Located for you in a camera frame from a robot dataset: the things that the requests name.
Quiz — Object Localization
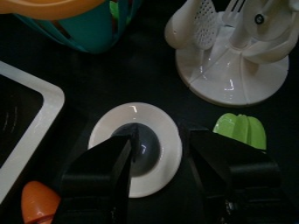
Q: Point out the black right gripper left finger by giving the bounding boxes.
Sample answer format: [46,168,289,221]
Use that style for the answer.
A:
[54,134,134,224]

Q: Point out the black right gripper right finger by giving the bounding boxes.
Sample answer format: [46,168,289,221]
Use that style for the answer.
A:
[189,128,291,224]

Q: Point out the white round plate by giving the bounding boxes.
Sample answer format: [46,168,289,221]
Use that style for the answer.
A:
[89,101,183,199]

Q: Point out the green toy vegetable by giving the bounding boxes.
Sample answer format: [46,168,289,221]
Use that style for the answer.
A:
[211,112,267,151]

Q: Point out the orange toy carrot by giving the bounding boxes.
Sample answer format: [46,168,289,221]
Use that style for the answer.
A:
[20,180,62,224]

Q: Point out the white utensil holder stand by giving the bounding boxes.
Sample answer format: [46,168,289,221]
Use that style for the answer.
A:
[174,11,291,108]

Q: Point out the white toy ladle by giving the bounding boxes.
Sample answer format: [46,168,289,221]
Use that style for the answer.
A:
[229,0,299,65]

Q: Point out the teal basket with orange rim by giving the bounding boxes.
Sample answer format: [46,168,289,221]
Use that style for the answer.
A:
[0,0,145,55]

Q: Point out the white toy spoon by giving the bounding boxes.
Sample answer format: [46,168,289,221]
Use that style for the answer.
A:
[163,0,205,49]

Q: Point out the white slotted spatula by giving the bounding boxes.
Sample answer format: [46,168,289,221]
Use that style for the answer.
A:
[193,0,221,51]

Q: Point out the white toy fork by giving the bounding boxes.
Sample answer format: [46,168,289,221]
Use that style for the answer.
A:
[222,0,249,28]

